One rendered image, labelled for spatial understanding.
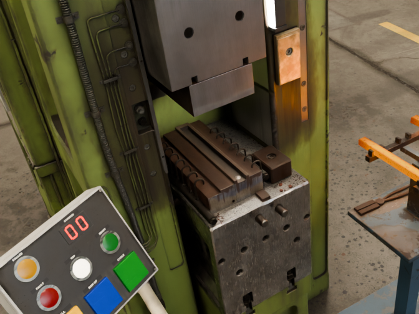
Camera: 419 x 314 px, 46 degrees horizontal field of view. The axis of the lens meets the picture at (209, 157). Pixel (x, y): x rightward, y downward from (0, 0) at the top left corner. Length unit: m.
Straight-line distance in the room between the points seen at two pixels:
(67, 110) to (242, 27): 0.51
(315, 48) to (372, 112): 2.13
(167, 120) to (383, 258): 1.36
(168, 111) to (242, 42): 0.62
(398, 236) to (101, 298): 1.03
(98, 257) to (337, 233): 1.75
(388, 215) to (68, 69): 1.21
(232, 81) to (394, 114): 2.54
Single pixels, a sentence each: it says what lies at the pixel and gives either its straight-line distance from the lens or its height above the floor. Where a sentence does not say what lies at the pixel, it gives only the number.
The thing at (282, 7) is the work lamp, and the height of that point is 1.45.
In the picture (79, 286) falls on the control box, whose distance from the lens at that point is 1.27.
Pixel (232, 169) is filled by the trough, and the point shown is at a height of 0.99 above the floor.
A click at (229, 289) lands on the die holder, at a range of 1.74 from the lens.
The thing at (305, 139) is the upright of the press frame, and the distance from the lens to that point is 1.87.
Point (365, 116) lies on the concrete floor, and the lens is 3.78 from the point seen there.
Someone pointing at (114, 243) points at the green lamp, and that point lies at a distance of 1.31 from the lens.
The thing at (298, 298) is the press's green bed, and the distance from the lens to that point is 2.05.
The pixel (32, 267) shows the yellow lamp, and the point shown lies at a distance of 1.22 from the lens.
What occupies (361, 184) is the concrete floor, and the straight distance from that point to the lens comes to 3.13.
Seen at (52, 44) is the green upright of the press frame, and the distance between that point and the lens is 1.31.
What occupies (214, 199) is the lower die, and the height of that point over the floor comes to 0.97.
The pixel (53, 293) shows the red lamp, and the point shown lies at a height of 1.09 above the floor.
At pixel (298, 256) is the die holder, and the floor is 0.60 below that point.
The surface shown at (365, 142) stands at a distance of 1.79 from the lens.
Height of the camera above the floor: 1.95
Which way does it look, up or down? 34 degrees down
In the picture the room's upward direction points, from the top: 9 degrees counter-clockwise
